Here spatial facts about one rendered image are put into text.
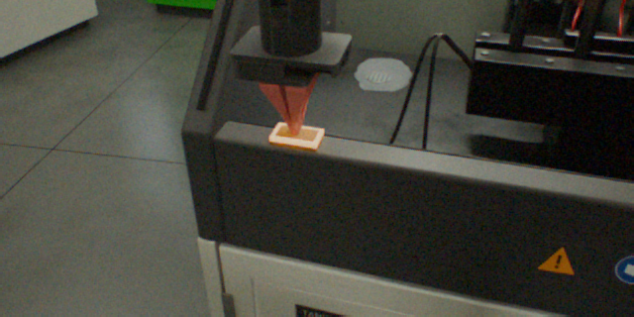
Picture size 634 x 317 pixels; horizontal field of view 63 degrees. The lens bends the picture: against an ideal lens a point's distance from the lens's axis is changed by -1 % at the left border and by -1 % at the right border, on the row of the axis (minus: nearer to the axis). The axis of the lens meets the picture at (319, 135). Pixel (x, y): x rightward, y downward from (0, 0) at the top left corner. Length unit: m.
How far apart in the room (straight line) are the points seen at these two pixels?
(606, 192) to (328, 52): 0.29
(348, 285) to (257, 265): 0.12
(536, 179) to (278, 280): 0.33
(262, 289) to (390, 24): 0.57
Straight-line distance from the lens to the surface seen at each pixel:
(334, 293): 0.66
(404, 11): 1.01
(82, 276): 1.83
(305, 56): 0.47
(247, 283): 0.70
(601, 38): 0.76
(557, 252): 0.57
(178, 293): 1.68
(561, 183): 0.54
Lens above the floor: 1.25
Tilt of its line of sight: 33 degrees down
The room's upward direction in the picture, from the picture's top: straight up
